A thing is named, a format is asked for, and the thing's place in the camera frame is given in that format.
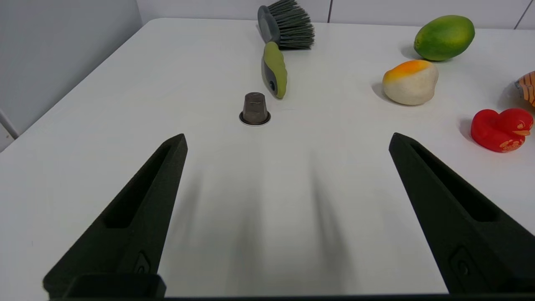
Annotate grey brush with green handle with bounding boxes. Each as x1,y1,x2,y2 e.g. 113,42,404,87
257,0,315,99

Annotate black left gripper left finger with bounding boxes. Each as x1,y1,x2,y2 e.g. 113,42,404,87
43,134,188,299

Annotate green lime fruit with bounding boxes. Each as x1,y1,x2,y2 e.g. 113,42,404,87
414,15,476,61

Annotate orange cookie snack bag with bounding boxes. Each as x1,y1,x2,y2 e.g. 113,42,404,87
515,71,535,107

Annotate red rubber duck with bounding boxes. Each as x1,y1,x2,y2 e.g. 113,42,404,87
471,108,534,153

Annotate dark grey coffee capsule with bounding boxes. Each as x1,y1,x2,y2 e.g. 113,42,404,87
239,92,271,126

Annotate white and orange mango toy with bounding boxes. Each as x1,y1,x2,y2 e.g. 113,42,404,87
382,60,439,106

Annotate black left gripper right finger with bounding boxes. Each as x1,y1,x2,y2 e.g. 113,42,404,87
389,133,535,294

